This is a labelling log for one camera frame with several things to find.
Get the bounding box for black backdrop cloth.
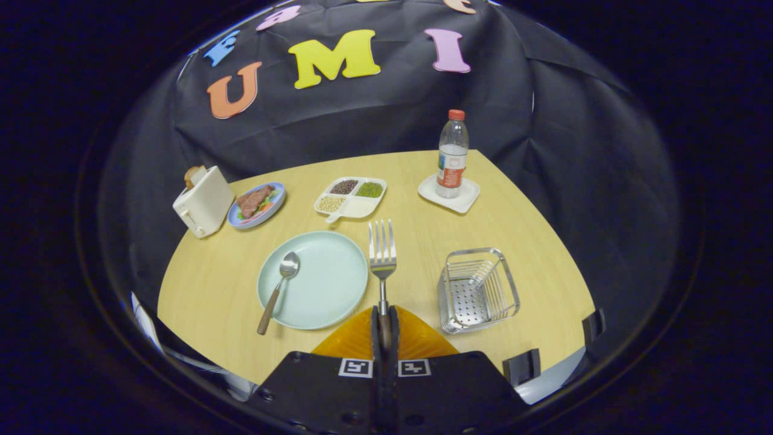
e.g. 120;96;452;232
100;0;680;363

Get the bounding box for wooden handled metal spoon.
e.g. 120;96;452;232
257;251;300;336

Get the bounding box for white divided tray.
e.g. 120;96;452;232
313;176;388;224

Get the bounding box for white toaster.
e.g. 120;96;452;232
173;166;235;239

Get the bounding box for wooden handled metal fork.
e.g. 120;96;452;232
368;219;397;351

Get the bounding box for clear red capped water bottle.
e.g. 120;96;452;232
436;109;470;199

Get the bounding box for metal wire basket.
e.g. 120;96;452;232
437;248;521;335

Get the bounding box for blue plate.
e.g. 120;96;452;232
227;182;286;230

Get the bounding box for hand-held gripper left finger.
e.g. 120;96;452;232
245;305;387;435

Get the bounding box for light green plate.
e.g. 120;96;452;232
257;231;369;330

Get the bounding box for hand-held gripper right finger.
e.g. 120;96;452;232
386;305;531;435

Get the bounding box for white square coaster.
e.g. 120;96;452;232
418;174;481;214

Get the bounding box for brown meat slice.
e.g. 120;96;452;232
236;185;276;218

